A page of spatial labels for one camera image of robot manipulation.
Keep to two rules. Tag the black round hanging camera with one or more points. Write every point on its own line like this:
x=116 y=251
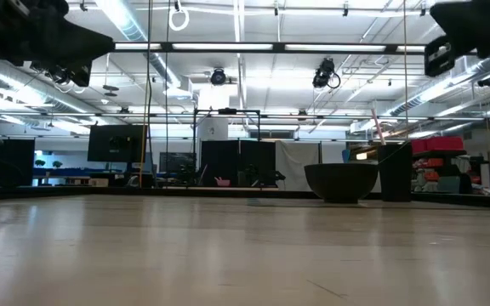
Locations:
x=218 y=76

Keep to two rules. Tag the small dark monitor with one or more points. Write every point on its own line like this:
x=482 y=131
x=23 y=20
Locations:
x=177 y=162

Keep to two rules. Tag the black partition panels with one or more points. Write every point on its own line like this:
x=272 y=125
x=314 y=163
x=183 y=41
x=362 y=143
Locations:
x=238 y=163

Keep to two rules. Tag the thin black stand frame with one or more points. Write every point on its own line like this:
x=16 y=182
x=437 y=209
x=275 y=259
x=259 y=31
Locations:
x=226 y=111

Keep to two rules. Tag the shelf with orange bins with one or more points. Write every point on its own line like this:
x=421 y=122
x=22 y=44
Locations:
x=436 y=170

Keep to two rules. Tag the large black monitor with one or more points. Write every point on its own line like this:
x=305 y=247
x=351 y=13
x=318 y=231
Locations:
x=115 y=142

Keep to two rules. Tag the overhead LED light bar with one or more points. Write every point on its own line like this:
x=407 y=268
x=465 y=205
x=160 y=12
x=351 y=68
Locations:
x=228 y=47

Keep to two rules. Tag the orange straw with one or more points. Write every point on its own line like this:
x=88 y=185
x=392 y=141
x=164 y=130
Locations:
x=377 y=125

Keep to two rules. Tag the blue plastic utensil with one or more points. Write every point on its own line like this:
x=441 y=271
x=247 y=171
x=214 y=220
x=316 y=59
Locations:
x=345 y=156

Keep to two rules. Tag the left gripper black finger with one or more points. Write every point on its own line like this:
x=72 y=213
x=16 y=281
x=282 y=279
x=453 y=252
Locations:
x=75 y=51
x=66 y=27

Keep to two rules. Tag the small pink object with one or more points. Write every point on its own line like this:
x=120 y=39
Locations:
x=223 y=182

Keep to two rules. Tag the black bowl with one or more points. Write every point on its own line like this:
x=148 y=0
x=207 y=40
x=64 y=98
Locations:
x=340 y=183

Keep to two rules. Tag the red storage bins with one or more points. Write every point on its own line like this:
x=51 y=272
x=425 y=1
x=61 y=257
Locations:
x=438 y=144

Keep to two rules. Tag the white hanging sheet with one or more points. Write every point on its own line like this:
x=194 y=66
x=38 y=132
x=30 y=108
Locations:
x=298 y=166

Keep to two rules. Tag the silver spiral ceiling duct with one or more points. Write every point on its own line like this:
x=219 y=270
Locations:
x=440 y=85
x=130 y=25

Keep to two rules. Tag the black cabinet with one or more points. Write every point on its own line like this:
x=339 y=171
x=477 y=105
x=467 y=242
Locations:
x=9 y=161

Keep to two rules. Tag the black cylindrical cup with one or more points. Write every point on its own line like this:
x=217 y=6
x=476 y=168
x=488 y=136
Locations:
x=394 y=174

